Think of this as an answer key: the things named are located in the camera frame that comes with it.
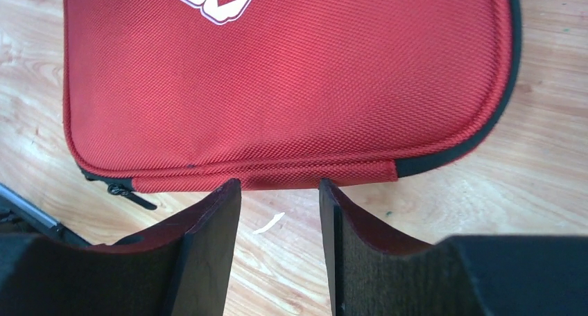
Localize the red black medicine kit case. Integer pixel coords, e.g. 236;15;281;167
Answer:
63;0;521;202

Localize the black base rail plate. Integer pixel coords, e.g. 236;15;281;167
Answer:
1;184;90;247

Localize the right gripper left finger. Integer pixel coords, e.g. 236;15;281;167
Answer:
1;179;241;315

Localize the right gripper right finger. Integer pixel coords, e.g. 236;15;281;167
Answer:
319;179;587;315

